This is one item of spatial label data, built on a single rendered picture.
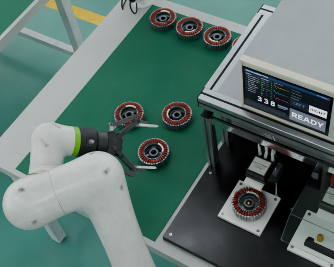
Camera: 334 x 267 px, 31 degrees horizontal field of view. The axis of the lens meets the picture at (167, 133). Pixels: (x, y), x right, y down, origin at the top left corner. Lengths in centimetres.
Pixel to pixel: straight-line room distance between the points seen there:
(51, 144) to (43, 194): 44
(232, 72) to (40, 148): 62
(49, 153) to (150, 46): 85
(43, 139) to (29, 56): 194
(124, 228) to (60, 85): 113
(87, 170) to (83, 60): 119
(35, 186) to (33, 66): 230
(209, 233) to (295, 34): 69
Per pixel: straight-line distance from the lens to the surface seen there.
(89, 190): 135
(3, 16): 282
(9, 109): 346
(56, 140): 178
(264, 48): 163
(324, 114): 162
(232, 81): 182
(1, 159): 229
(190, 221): 196
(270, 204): 196
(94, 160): 135
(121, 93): 233
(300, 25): 169
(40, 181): 136
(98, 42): 254
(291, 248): 189
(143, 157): 209
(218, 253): 190
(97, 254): 283
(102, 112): 229
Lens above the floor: 251
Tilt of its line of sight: 54 degrees down
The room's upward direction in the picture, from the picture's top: 13 degrees counter-clockwise
